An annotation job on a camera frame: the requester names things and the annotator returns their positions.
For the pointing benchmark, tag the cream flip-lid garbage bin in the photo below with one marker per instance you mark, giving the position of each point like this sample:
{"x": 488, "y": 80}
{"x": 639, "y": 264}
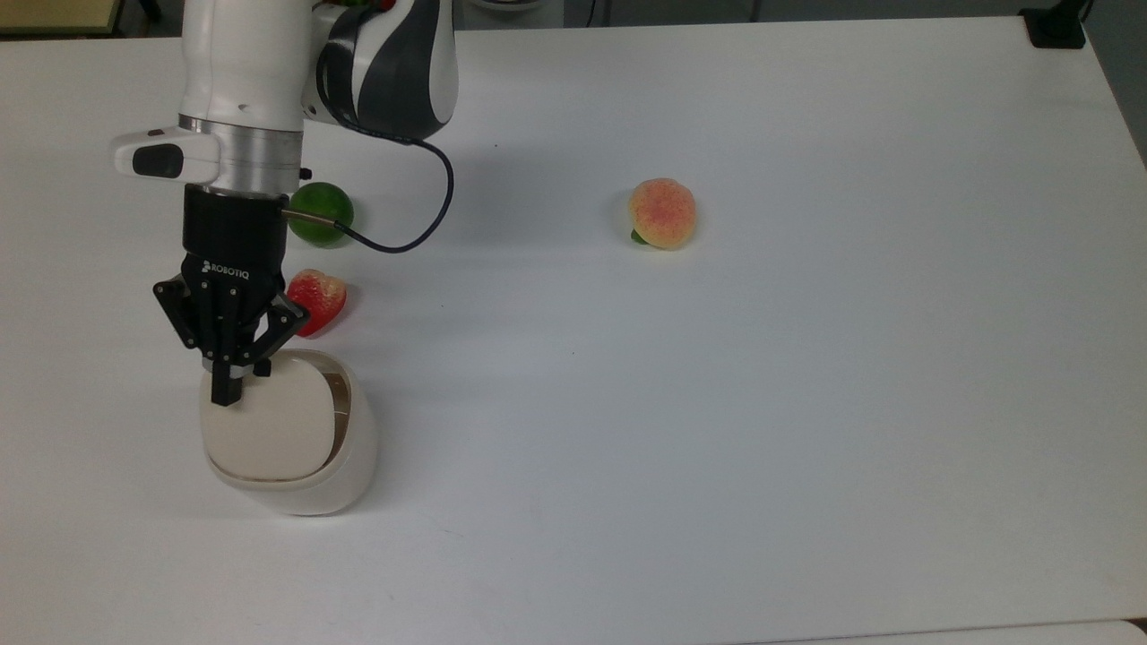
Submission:
{"x": 287, "y": 439}

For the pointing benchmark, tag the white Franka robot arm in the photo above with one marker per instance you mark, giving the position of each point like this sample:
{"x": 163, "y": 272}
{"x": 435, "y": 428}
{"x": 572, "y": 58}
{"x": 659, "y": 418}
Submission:
{"x": 242, "y": 72}

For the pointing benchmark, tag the red toy strawberry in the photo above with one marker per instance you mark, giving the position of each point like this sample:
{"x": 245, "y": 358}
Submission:
{"x": 319, "y": 300}

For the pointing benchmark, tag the green toy lime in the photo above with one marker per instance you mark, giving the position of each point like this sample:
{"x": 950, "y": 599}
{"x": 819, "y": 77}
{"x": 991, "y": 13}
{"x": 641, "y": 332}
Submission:
{"x": 324, "y": 210}

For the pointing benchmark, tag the black table clamp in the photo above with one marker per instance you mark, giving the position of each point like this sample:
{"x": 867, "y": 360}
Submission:
{"x": 1056, "y": 27}

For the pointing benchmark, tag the orange-yellow toy peach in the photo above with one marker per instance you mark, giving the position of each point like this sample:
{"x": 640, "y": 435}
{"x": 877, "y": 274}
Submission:
{"x": 663, "y": 213}

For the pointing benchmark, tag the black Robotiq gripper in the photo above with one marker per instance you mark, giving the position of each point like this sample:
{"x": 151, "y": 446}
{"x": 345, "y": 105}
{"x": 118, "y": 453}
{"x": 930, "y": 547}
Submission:
{"x": 233, "y": 237}

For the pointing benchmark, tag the wooden board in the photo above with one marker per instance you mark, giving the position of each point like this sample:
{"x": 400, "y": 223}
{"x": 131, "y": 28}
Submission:
{"x": 54, "y": 13}

